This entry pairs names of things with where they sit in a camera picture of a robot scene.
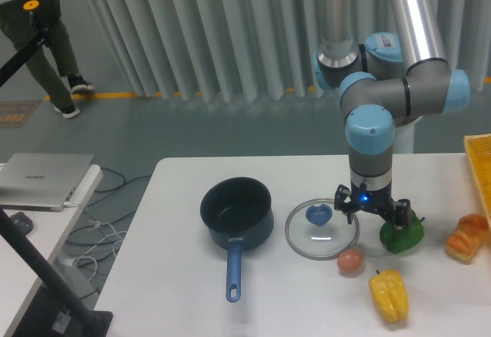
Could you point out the green bell pepper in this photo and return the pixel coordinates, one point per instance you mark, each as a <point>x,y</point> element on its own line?
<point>399,239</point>

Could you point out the person in green trousers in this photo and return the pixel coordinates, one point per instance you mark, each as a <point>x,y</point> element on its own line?
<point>54,68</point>

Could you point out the brown egg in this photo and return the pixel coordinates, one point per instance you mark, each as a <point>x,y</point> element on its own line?
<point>350,261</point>

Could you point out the orange croissant bread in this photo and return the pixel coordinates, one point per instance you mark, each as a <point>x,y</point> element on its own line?
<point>467,237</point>

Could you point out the silver laptop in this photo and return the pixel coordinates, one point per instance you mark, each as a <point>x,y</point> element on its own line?
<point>41,181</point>

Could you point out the white curtain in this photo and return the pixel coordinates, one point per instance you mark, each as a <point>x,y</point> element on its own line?
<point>248,48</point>

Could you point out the yellow woven basket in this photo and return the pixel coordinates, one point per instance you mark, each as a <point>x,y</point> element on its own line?
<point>477,149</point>

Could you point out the glass lid with blue knob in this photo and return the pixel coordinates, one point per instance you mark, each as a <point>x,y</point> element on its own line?
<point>316,230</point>

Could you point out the yellow bell pepper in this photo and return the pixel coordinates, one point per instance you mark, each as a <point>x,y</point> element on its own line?
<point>389,295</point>

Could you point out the black camera stand pole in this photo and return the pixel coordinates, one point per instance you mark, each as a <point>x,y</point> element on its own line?
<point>93,323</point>

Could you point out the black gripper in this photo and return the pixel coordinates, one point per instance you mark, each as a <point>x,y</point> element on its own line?
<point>379,202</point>

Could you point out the dark saucepan with blue handle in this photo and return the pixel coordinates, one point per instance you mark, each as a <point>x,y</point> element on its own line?
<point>238,215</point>

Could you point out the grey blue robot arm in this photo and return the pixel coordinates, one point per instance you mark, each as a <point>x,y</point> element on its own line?
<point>389,81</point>

